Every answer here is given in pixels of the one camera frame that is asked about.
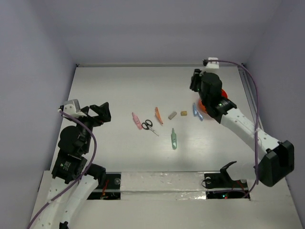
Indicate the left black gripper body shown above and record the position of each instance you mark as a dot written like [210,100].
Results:
[90,121]

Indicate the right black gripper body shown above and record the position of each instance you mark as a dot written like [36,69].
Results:
[196,81]

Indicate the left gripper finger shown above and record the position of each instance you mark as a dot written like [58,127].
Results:
[104,113]
[92,111]

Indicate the black scissors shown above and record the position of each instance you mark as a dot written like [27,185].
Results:
[148,125]

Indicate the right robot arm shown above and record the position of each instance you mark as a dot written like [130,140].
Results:
[275,159]

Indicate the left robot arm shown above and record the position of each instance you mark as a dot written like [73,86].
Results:
[74,175]

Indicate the blue highlighter pen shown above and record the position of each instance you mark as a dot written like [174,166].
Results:
[196,112]

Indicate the orange round container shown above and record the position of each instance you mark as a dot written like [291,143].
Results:
[225,94]

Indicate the pink highlighter pen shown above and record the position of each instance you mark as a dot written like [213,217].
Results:
[137,121]

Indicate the tan small eraser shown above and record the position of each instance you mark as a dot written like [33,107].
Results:
[183,113]

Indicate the grey eraser block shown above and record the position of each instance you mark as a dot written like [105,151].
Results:
[172,115]

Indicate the orange highlighter pen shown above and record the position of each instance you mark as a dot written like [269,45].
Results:
[158,116]

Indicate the green highlighter pen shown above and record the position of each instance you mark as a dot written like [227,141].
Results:
[174,139]

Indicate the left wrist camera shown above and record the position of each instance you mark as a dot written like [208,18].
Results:
[72,108]

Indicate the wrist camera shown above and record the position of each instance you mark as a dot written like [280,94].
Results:
[72,108]
[212,63]

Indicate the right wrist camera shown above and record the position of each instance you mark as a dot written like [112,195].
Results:
[212,63]

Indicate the aluminium rail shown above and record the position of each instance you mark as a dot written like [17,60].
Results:
[249,91]

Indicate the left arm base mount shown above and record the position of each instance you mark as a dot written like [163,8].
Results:
[109,190]

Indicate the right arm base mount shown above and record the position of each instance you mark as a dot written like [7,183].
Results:
[219,185]

